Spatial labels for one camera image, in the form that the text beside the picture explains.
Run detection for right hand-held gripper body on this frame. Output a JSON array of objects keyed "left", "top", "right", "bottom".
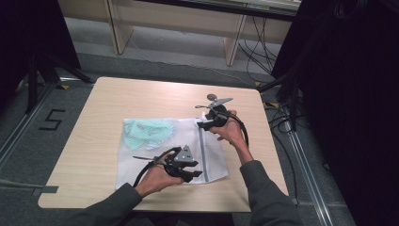
[{"left": 205, "top": 97, "right": 234, "bottom": 128}]

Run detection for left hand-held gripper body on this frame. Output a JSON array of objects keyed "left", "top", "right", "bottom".
[{"left": 163, "top": 144, "right": 200, "bottom": 178}]

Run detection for white mesh laundry bag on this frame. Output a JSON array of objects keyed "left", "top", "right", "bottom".
[{"left": 115, "top": 112, "right": 230, "bottom": 191}]

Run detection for mint green garment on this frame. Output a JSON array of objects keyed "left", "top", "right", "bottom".
[{"left": 122, "top": 119, "right": 176, "bottom": 152}]

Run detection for person's right hand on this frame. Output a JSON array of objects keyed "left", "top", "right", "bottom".
[{"left": 209, "top": 109, "right": 254, "bottom": 166}]

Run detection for person's left hand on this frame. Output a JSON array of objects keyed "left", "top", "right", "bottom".
[{"left": 135, "top": 162, "right": 184, "bottom": 198}]

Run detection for person's lap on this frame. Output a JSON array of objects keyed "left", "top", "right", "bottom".
[{"left": 123, "top": 211, "right": 252, "bottom": 226}]

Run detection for black metal stand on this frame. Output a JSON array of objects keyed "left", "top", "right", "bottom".
[
  {"left": 257, "top": 67, "right": 304, "bottom": 132},
  {"left": 24, "top": 51, "right": 95, "bottom": 115}
]

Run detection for light wooden shelf unit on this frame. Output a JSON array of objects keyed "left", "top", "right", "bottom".
[{"left": 57, "top": 0, "right": 303, "bottom": 67}]

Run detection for black curtain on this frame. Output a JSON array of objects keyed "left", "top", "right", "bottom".
[
  {"left": 0, "top": 0, "right": 82, "bottom": 106},
  {"left": 271, "top": 0, "right": 399, "bottom": 226}
]

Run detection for grey tape strip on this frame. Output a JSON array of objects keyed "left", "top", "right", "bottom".
[{"left": 31, "top": 186, "right": 59, "bottom": 198}]

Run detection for thin white floor cable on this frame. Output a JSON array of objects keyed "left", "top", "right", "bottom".
[{"left": 128, "top": 37, "right": 256, "bottom": 88}]

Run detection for black cables beside table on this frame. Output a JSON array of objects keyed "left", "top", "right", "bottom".
[{"left": 263, "top": 100, "right": 299, "bottom": 206}]

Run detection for bundle of black floor cables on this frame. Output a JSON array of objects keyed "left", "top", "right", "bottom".
[{"left": 237, "top": 15, "right": 283, "bottom": 83}]

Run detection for metal floor rail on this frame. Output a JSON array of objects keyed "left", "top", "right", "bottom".
[
  {"left": 280, "top": 119, "right": 334, "bottom": 226},
  {"left": 0, "top": 80, "right": 59, "bottom": 170}
]

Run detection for grey floor cable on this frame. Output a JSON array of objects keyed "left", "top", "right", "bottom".
[{"left": 0, "top": 178, "right": 43, "bottom": 190}]

